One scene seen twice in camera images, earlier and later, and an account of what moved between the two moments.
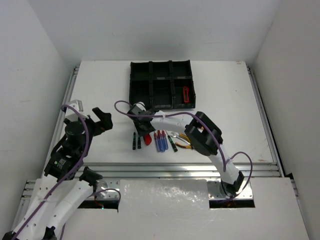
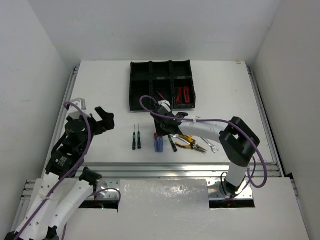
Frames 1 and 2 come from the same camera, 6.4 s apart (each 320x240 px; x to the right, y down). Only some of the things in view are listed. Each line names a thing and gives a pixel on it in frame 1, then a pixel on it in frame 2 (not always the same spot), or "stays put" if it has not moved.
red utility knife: [186, 94] stays put
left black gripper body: [92, 123] stays put
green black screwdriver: [173, 146] stays put
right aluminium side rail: [274, 149] stays put
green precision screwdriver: [134, 142] stays put
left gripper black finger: [105, 118] stays put
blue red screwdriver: [160, 140] to [161, 96]
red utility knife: [147, 139] to [179, 95]
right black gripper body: [142, 131] to [161, 129]
